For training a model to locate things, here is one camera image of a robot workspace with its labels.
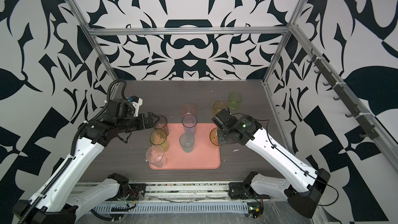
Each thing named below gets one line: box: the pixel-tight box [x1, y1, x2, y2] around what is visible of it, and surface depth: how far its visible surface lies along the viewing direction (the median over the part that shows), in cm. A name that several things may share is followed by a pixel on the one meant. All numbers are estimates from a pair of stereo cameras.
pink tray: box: [149, 122, 221, 171], surface depth 85 cm
